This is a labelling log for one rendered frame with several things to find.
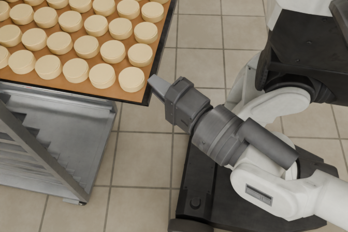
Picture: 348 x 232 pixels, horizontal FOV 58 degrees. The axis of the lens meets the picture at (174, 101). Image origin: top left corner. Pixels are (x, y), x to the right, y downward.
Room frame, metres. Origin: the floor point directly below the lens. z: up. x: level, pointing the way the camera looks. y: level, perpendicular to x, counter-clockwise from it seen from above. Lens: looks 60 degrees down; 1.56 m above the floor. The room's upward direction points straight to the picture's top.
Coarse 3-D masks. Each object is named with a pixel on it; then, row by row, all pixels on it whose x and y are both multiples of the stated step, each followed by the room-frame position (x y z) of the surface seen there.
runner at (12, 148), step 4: (0, 144) 0.40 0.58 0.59; (4, 144) 0.40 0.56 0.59; (8, 144) 0.40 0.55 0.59; (12, 144) 0.40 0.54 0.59; (0, 148) 0.38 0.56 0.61; (4, 148) 0.38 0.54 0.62; (8, 148) 0.38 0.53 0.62; (12, 148) 0.39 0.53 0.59; (16, 148) 0.39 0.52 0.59; (20, 148) 0.39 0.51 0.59; (12, 152) 0.38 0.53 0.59; (16, 152) 0.37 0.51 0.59; (20, 152) 0.37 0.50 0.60; (24, 152) 0.36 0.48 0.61; (52, 152) 0.37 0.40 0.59; (56, 152) 0.37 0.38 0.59; (56, 156) 0.36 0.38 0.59; (56, 160) 0.35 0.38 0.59
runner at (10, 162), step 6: (0, 162) 0.40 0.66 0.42; (6, 162) 0.39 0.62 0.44; (12, 162) 0.40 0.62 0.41; (18, 162) 0.40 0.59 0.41; (24, 162) 0.40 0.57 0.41; (30, 168) 0.38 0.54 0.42; (36, 168) 0.37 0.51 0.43; (42, 168) 0.38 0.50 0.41; (66, 168) 0.38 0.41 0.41; (72, 174) 0.36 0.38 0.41
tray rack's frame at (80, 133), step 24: (24, 96) 0.86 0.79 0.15; (24, 120) 0.72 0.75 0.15; (48, 120) 0.72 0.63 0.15; (72, 120) 0.72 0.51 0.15; (96, 120) 0.72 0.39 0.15; (72, 144) 0.58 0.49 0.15; (96, 144) 0.58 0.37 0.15; (72, 168) 0.47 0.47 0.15; (96, 168) 0.47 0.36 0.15; (48, 192) 0.36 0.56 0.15
